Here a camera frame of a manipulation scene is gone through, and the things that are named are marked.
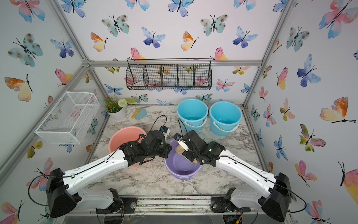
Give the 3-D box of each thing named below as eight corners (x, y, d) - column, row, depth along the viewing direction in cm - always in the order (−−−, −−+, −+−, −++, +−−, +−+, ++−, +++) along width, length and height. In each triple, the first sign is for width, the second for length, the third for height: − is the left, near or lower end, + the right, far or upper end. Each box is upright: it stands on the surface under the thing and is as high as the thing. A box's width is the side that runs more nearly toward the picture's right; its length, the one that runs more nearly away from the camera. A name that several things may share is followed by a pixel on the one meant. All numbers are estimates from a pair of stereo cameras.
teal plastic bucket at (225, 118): (208, 140, 101) (212, 126, 87) (205, 117, 114) (208, 101, 101) (238, 140, 101) (246, 126, 87) (231, 117, 114) (238, 101, 101)
